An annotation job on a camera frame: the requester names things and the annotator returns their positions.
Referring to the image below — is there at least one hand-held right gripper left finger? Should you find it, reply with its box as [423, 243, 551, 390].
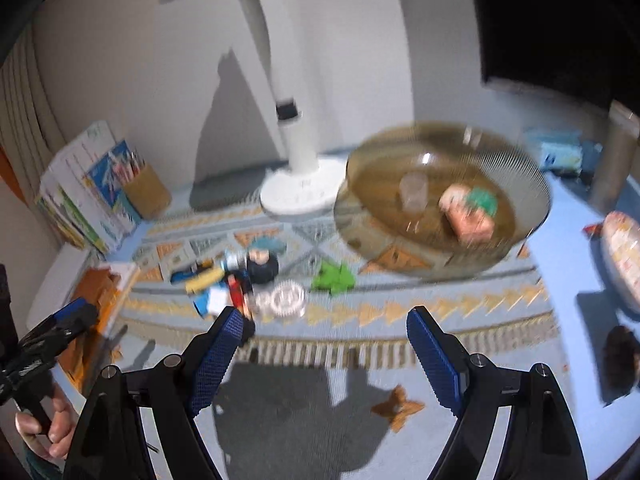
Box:
[62, 306, 257, 480]

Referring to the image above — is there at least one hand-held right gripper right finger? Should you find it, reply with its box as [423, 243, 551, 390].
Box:
[406, 306, 588, 480]

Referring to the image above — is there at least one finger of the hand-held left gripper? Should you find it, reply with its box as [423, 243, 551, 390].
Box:
[20, 297, 99, 361]

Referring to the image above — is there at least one blue toy block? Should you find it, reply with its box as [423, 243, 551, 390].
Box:
[192, 287, 233, 318]

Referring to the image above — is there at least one red toy figure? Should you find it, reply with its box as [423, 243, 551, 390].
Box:
[226, 274, 253, 318]

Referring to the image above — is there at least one yellow toy block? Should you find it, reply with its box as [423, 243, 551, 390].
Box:
[170, 260, 224, 295]

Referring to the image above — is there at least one clear plastic gear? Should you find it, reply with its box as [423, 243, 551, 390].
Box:
[255, 282, 306, 318]

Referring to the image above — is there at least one green toy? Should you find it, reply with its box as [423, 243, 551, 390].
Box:
[311, 261, 357, 295]

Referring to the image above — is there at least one brown glass bowl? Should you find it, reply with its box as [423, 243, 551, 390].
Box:
[332, 121, 553, 277]

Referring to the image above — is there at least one person's left hand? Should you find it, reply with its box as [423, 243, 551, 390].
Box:
[15, 395, 78, 461]

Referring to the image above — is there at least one orange notebook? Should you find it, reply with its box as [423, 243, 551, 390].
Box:
[55, 262, 141, 393]

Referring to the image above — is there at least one orange star-shaped toy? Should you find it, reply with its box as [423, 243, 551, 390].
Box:
[371, 385, 426, 433]

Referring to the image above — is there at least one patterned table mat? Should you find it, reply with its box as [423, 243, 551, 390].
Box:
[105, 197, 563, 376]

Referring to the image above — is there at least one black round toy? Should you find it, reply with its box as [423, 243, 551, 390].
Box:
[245, 240, 288, 285]

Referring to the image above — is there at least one stack of books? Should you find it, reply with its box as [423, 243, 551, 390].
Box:
[35, 121, 146, 256]

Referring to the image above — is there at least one wooden pen holder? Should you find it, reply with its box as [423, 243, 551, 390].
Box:
[121, 152, 173, 221]

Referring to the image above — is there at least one pink green toy figure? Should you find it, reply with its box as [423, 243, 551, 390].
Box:
[439, 183, 500, 242]

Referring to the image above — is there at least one small clear cup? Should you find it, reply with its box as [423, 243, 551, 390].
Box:
[398, 172, 431, 213]

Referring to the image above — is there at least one dark brown object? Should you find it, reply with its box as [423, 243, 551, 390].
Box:
[602, 325, 638, 391]

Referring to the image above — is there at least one white desk lamp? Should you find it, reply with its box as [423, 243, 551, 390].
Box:
[155, 0, 348, 218]

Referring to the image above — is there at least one floral patterned plate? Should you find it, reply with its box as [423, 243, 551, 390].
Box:
[597, 210, 640, 311]

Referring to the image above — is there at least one blue tissue pack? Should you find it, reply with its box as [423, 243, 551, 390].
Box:
[525, 127, 603, 177]

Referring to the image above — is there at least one tall cardboard tube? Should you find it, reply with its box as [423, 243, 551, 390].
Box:
[590, 100, 640, 213]

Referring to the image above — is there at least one black monitor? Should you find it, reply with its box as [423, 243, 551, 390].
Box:
[470, 0, 640, 116]

